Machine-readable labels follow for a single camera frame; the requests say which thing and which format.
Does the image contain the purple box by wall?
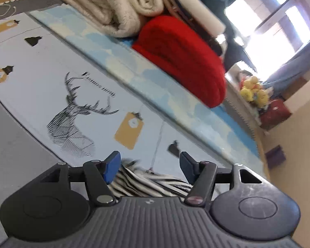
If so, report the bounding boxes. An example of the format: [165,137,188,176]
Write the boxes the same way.
[265,145,286,169]

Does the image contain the blue curtain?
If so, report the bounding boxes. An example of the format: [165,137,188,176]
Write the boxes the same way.
[221,0,310,90]

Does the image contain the yellow plush toys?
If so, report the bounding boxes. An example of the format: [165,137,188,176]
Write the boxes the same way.
[240,76,270,109]

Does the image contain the white pillow stack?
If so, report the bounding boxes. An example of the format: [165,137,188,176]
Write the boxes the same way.
[154,0,227,35]

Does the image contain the printed deer bed sheet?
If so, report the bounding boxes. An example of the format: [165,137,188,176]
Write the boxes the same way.
[0,13,229,171]

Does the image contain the cream folded blanket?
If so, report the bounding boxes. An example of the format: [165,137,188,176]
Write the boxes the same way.
[62,0,164,38]

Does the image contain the dark red cat cushion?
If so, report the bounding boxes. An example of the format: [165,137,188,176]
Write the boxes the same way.
[259,99,292,130]

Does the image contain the light blue patterned blanket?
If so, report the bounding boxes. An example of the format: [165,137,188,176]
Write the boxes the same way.
[30,5,262,167]

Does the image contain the red folded blanket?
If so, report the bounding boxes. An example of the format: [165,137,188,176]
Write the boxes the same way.
[132,15,226,108]

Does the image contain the black white striped garment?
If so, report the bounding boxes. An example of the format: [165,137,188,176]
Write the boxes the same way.
[108,159,193,199]

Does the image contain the dark teal shark plush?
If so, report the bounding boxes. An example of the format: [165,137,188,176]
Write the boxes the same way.
[201,0,256,71]

